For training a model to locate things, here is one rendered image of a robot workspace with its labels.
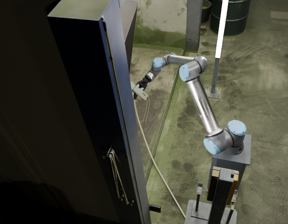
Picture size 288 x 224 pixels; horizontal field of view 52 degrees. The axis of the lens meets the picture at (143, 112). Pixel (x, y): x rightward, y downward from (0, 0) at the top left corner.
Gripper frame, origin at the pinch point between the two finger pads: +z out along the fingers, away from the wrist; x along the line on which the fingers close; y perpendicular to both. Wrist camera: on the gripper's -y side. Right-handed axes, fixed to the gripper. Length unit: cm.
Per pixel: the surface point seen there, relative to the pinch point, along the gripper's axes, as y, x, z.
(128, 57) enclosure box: -12.5, 24.5, -17.6
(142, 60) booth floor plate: 126, 45, -102
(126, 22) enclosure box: -75, 25, -4
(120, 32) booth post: -156, -7, 53
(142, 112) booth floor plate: 89, -8, -23
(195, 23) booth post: 72, 14, -168
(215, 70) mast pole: 45, -47, -107
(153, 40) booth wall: 123, 53, -140
